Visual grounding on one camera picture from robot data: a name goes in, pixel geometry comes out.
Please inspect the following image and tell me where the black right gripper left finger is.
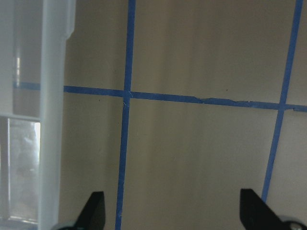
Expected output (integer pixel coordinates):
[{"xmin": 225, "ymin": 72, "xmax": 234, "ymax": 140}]
[{"xmin": 74, "ymin": 191, "xmax": 106, "ymax": 230}]

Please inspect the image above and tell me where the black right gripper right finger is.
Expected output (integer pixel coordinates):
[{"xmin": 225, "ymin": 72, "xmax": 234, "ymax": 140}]
[{"xmin": 240, "ymin": 189, "xmax": 285, "ymax": 230}]

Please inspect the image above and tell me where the clear plastic box lid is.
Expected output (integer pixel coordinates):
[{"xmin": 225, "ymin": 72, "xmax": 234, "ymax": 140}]
[{"xmin": 0, "ymin": 0, "xmax": 76, "ymax": 230}]

